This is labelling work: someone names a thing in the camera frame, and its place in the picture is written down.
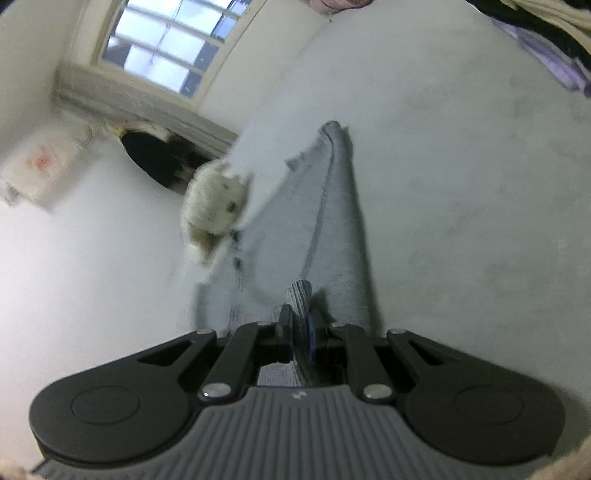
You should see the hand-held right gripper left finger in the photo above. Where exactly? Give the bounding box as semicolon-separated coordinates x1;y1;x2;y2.
115;305;295;400

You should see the grey knit sweater black print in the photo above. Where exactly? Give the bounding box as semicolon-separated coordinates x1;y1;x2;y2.
194;121;385;389

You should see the black hanging coat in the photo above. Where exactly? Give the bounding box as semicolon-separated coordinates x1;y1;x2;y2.
120;131;209;195

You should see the grey patterned curtain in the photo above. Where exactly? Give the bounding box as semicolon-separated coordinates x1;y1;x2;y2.
54;64;239;158

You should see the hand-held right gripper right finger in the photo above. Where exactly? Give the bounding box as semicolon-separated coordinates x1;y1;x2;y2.
306;315;491;401

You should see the window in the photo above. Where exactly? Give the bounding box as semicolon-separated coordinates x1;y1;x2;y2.
90;0;260;101

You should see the white plastic bag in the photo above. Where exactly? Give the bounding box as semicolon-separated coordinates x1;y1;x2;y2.
0;130;80;214

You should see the white plush dog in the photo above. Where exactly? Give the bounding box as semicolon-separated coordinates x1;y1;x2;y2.
178;158;256;283

